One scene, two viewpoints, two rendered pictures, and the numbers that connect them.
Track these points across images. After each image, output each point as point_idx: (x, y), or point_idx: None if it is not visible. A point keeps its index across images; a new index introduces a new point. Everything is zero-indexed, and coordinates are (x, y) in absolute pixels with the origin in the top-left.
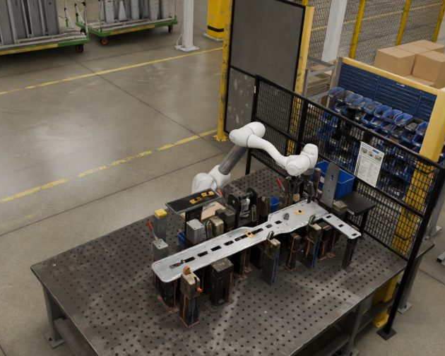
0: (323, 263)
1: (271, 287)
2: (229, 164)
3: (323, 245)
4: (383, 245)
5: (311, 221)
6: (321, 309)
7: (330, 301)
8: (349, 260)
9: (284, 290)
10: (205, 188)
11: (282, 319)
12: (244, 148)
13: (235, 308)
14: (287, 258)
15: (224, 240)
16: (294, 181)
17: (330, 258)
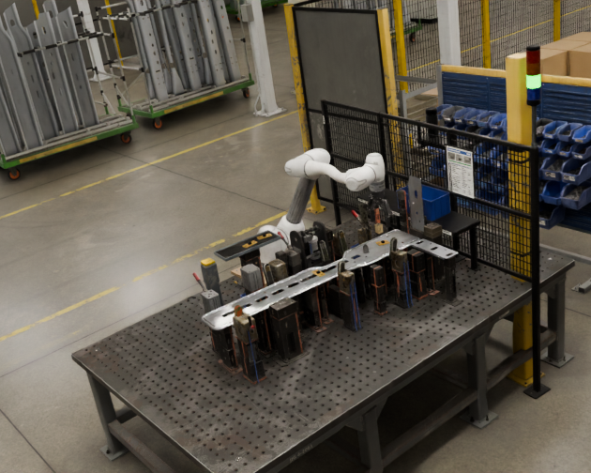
0: (423, 301)
1: (356, 333)
2: (296, 208)
3: (419, 278)
4: (502, 270)
5: (392, 247)
6: (416, 345)
7: (429, 337)
8: (454, 290)
9: (371, 334)
10: (271, 243)
11: (367, 361)
12: (309, 183)
13: (310, 358)
14: (374, 298)
15: (288, 282)
16: (368, 205)
17: (432, 295)
